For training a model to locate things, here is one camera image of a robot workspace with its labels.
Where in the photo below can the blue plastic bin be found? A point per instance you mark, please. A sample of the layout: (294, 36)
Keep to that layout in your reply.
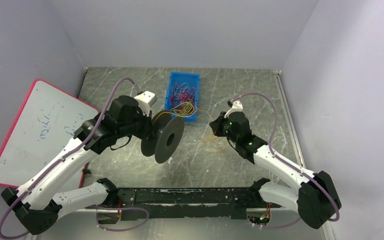
(182, 95)

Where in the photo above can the black cable spool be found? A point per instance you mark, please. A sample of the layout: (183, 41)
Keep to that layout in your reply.
(167, 132)

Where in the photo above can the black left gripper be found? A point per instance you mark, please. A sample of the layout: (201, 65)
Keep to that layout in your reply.
(146, 126)

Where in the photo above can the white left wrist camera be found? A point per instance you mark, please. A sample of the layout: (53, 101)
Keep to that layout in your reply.
(145, 101)

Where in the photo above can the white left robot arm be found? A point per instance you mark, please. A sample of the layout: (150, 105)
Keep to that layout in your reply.
(39, 203)

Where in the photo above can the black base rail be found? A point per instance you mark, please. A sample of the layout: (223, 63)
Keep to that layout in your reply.
(236, 203)

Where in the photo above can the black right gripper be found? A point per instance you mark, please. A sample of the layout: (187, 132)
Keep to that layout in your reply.
(217, 125)

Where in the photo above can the pink framed whiteboard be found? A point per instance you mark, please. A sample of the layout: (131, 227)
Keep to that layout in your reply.
(45, 123)

